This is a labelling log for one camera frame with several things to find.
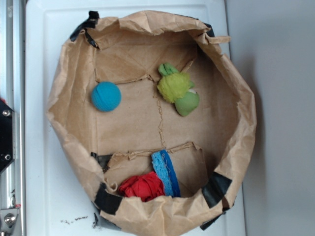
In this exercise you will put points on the green plush animal toy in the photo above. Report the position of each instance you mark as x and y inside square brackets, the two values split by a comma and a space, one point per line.
[177, 88]

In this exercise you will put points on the brown paper bag bin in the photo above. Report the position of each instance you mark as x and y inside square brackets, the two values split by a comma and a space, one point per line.
[210, 148]

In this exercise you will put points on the blue sponge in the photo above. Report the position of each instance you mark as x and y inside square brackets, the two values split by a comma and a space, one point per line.
[163, 166]

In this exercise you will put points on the blue ball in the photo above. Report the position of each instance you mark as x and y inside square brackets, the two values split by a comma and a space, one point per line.
[106, 96]

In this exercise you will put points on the red crumpled cloth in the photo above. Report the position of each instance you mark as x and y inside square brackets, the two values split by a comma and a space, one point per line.
[146, 187]

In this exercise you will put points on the white plastic tray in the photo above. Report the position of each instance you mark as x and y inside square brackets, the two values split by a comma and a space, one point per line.
[56, 204]

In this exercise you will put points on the black mounting plate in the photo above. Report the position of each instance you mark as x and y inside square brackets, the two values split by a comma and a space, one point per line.
[6, 136]

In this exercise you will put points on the aluminium frame rail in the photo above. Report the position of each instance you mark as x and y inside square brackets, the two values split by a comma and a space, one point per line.
[12, 92]

